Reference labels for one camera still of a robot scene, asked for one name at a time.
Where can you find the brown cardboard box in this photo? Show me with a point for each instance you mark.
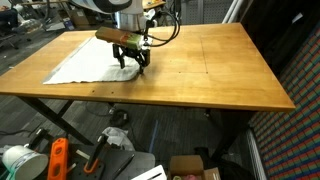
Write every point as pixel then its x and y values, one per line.
pixel 80 18

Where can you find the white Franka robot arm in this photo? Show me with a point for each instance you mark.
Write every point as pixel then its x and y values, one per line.
pixel 130 20

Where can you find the black marker pen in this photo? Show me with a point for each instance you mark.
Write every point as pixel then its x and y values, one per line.
pixel 123 166

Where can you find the black office chair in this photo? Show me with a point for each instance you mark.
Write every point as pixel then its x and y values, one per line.
pixel 10 30

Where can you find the white paper sheet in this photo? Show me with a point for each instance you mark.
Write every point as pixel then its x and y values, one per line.
pixel 150 174

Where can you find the yellow-green wrist camera box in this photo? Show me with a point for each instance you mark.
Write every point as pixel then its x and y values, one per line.
pixel 116 37

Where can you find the blue thin rod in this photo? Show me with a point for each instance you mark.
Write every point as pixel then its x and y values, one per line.
pixel 153 136

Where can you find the white cloth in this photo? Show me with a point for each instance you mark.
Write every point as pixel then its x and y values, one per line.
pixel 90 63

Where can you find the round wooden side table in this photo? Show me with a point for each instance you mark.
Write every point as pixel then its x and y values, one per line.
pixel 155 5

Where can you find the black vertical pole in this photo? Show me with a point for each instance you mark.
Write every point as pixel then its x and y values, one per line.
pixel 176 10

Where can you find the open cardboard box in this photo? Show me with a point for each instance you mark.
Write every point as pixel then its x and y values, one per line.
pixel 186 163

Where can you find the black table leg frame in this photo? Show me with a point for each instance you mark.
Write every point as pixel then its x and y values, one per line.
pixel 50 115

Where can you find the black fabric curtain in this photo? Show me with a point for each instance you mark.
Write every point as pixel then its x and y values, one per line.
pixel 273 33

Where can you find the white plastic bucket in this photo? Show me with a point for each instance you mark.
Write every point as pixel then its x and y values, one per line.
pixel 16 156

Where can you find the multicoloured patterned backdrop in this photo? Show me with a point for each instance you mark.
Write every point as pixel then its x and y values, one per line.
pixel 293 140

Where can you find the grey duct tape strip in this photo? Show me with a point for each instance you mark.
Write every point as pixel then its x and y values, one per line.
pixel 62 66

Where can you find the crumpled white bag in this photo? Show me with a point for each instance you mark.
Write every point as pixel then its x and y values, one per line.
pixel 116 136

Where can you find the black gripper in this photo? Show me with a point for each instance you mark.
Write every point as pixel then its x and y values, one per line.
pixel 131 52

